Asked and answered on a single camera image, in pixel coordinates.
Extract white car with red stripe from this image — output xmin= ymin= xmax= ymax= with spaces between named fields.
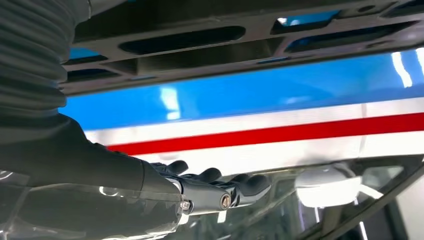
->
xmin=84 ymin=97 xmax=424 ymax=240

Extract blue metal shelf rack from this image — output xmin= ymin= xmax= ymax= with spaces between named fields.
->
xmin=59 ymin=9 xmax=424 ymax=132

